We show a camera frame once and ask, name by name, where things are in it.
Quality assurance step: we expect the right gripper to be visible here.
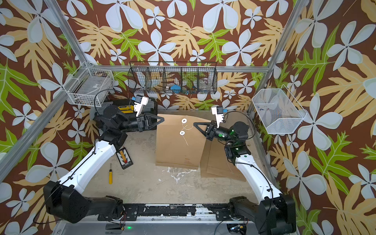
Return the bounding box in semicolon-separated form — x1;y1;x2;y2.
196;123;237;147

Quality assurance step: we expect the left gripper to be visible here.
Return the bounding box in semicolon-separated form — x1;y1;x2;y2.
117;113;163;135

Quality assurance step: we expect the brown kraft file bag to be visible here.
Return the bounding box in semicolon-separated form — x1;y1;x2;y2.
155;114;209;169

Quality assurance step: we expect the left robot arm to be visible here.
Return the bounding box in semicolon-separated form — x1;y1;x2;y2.
43;105;164;223

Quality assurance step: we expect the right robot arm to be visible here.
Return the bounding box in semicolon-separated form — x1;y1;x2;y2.
193;121;297;235

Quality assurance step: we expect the black toolbox yellow latch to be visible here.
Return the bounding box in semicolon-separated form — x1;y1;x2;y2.
93;99;156;132

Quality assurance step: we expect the blue object in basket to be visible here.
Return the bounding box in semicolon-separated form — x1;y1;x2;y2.
170;85;181;94

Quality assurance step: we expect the white mesh basket right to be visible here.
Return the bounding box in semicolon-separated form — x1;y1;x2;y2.
252;86;307;135

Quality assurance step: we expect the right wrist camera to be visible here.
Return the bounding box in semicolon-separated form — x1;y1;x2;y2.
211;106;228;128

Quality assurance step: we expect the black wire basket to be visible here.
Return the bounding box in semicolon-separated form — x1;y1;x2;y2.
125;62;218;95

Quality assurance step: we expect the yellow handled screwdriver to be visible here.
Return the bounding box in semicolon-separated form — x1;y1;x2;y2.
108;164;113;185

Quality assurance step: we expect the white wire basket left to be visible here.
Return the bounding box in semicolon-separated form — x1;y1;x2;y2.
64;62;114;108

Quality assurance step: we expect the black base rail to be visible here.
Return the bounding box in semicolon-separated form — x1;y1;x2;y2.
98;203;247;222

